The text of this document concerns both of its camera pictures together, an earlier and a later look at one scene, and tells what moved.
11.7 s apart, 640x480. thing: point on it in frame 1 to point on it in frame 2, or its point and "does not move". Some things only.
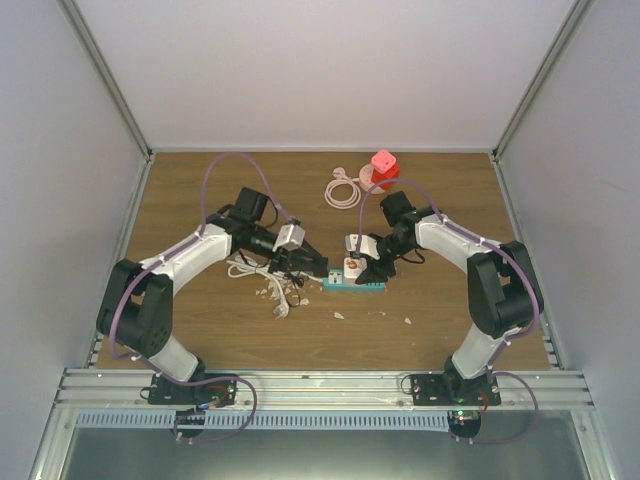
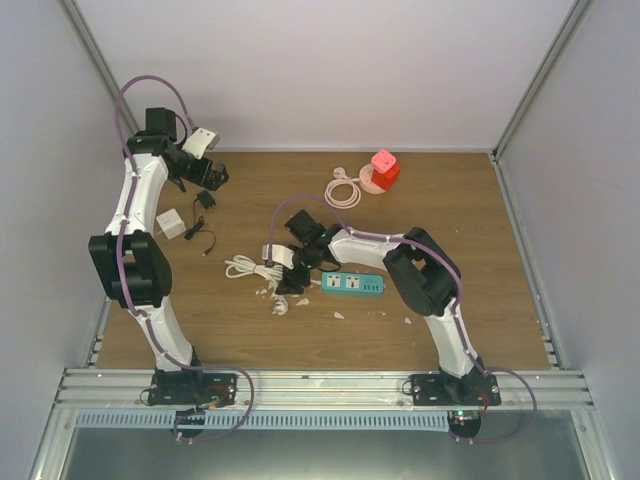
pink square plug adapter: x=383 y=161 does not move
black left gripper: x=287 y=257 to x=201 y=178
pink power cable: x=342 y=179 does not move
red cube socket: x=390 y=173 does not move
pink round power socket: x=366 y=182 does not move
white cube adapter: x=352 y=268 to x=171 y=224
